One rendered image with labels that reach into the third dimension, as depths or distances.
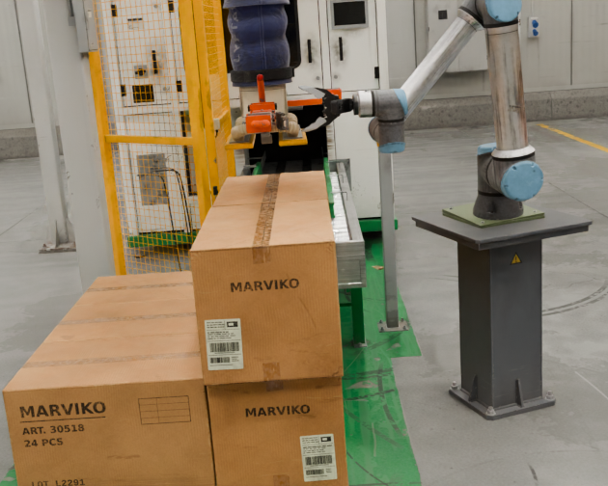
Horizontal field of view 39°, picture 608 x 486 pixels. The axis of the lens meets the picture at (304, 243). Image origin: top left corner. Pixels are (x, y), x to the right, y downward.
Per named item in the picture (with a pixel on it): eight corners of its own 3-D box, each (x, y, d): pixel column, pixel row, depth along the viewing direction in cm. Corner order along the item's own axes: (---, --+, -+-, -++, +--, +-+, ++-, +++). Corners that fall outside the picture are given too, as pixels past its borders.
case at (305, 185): (234, 270, 364) (226, 176, 354) (330, 264, 363) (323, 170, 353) (222, 316, 305) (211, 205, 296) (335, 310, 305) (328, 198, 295)
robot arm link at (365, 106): (373, 118, 293) (371, 89, 290) (358, 119, 293) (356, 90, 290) (370, 116, 301) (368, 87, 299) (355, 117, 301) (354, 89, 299)
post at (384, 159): (385, 325, 446) (375, 131, 422) (399, 324, 446) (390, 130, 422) (386, 329, 440) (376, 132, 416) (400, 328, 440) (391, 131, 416)
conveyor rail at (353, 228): (337, 189, 604) (336, 162, 599) (345, 189, 603) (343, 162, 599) (355, 284, 379) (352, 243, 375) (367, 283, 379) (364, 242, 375)
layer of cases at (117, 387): (109, 364, 379) (97, 276, 370) (336, 349, 377) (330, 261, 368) (21, 512, 263) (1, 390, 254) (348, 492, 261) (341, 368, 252)
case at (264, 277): (221, 317, 304) (210, 206, 295) (334, 310, 304) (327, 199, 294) (203, 386, 246) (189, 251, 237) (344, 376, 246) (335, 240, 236)
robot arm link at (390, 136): (400, 148, 309) (399, 113, 305) (408, 154, 298) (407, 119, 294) (373, 150, 307) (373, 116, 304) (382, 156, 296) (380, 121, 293)
